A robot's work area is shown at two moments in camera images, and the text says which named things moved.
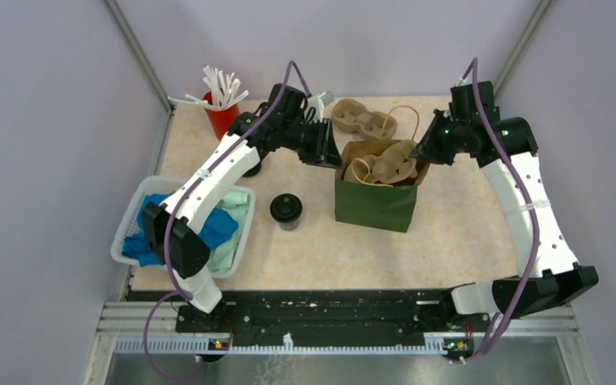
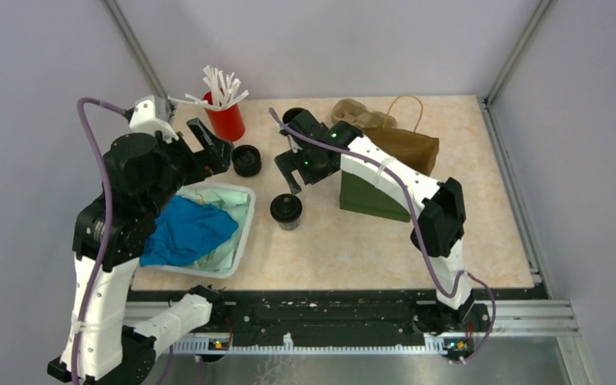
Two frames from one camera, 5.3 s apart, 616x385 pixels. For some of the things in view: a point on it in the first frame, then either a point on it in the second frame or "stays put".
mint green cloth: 220,259 stays put
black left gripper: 325,151 -> 217,159
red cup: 220,119 stays put
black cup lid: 286,207 stays put
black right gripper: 426,147 -> 289,161
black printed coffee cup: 289,226 stays put
